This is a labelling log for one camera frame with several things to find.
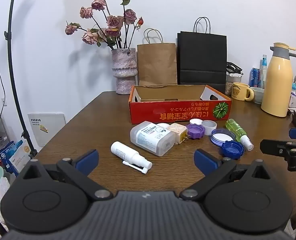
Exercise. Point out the white wall socket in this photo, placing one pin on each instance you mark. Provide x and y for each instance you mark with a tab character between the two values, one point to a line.
3	101

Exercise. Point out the grey ceramic bowl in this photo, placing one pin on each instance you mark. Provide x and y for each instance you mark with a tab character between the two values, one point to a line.
257	95

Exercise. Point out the dried pink rose bouquet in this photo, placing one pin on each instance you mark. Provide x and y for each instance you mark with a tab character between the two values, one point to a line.
114	21

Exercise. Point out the clear cotton swab box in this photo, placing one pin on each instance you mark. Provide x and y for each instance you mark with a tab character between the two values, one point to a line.
150	137

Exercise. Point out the clear jar with black clips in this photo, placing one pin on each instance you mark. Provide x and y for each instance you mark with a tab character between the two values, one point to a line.
229	85

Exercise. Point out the green spray bottle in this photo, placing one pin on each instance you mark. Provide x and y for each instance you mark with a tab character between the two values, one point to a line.
234	127

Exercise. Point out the white board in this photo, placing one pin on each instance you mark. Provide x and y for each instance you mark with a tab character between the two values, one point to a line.
47	125

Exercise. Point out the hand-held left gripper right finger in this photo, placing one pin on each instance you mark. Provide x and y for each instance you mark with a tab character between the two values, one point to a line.
205	162

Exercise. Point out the round blue-rimmed tin lid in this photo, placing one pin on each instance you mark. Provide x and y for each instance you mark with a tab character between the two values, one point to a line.
221	137

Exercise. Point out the black paper bag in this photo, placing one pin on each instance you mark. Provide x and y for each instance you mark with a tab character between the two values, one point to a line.
200	55

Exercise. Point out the white plastic lid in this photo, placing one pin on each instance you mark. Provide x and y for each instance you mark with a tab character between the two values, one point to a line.
163	125
196	121

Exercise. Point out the clear bottle with blue label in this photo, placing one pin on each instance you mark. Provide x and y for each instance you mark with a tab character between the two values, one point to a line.
263	70

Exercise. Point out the blue bottle cap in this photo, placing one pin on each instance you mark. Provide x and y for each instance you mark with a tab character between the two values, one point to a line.
231	150

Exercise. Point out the blue and white packets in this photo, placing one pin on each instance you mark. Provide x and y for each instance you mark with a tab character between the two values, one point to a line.
12	155

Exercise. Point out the purple ribbed lid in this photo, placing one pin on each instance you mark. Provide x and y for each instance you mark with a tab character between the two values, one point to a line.
195	131

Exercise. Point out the white spray bottle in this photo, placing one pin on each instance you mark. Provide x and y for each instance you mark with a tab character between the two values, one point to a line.
122	151

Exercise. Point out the black lamp stand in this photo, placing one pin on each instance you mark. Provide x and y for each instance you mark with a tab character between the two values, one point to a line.
9	42

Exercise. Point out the brown paper bag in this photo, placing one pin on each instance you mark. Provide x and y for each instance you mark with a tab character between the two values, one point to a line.
156	62

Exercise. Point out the beige plug adapter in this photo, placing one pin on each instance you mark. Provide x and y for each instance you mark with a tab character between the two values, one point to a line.
176	132

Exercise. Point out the red cardboard box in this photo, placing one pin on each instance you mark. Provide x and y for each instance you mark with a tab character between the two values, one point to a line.
175	112

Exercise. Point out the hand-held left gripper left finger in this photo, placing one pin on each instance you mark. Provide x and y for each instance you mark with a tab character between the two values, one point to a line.
88	160

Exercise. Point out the mottled purple ceramic vase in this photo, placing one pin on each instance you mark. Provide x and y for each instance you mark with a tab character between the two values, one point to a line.
124	65

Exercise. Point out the blue drink can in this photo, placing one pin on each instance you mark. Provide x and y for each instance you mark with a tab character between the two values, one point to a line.
254	76

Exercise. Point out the white cylindrical cap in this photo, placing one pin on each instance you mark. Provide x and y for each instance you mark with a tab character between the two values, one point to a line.
209	128

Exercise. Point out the yellow bear mug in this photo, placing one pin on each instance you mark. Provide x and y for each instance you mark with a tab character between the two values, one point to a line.
239	91

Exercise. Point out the yellow thermos jug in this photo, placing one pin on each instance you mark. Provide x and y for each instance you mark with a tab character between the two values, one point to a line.
277	85

